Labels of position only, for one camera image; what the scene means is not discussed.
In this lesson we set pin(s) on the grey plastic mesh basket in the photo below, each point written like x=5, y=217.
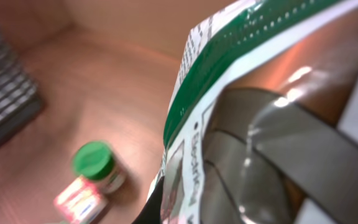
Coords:
x=19, y=101

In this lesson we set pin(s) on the green 3M gloves packet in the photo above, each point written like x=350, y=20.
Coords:
x=262, y=125

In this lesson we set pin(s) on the green lid white jar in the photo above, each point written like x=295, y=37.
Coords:
x=97, y=163

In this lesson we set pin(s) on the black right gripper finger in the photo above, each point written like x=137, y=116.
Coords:
x=150, y=214

